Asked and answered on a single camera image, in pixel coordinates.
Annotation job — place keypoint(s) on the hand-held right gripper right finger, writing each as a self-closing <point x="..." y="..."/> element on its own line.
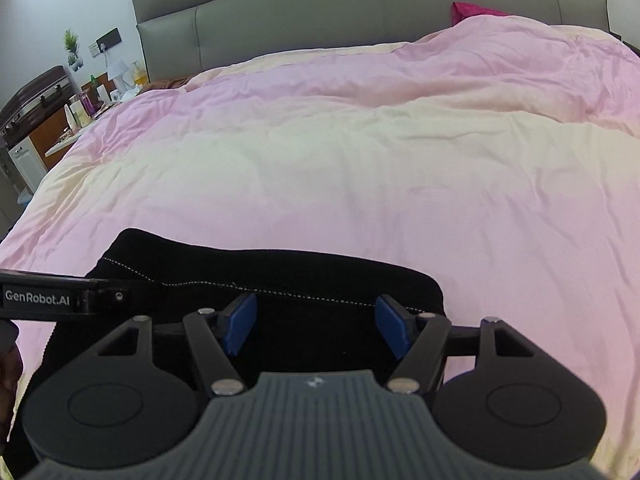
<point x="392" y="325"/>

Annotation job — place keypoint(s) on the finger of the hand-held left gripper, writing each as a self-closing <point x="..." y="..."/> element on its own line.
<point x="107" y="297"/>

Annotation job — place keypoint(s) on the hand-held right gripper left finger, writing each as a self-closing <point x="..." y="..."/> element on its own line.
<point x="240" y="322"/>

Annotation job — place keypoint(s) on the black pants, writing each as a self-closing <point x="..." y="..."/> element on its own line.
<point x="310" y="270"/>

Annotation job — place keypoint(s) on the white cabinet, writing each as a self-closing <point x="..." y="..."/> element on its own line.
<point x="25" y="165"/>

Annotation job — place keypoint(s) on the wooden bedside table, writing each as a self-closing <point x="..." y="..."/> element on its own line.
<point x="55" y="140"/>

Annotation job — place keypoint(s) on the pink and cream duvet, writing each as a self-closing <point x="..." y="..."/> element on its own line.
<point x="375" y="160"/>

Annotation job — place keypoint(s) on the white tube bottle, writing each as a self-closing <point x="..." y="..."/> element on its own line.
<point x="71" y="119"/>

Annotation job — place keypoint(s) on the brown suitcase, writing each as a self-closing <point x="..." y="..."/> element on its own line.
<point x="35" y="95"/>

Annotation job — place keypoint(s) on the purple bottle with green cap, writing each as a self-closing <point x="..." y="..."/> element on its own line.
<point x="87" y="95"/>

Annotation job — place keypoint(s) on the brown bedsheet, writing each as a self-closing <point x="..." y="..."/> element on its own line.
<point x="167" y="84"/>

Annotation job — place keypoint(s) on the white table lamp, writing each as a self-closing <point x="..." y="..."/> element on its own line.
<point x="117" y="72"/>

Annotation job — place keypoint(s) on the yellow pump bottle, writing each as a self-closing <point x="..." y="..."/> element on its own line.
<point x="138" y="74"/>

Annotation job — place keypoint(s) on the small potted plant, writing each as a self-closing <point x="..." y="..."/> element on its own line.
<point x="71" y="47"/>

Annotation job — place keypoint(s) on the grey upholstered headboard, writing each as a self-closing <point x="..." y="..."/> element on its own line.
<point x="325" y="15"/>

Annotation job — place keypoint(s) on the magenta pillow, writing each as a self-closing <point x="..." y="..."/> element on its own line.
<point x="472" y="12"/>

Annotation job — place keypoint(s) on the black wall socket panel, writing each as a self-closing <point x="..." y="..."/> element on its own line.
<point x="107" y="40"/>

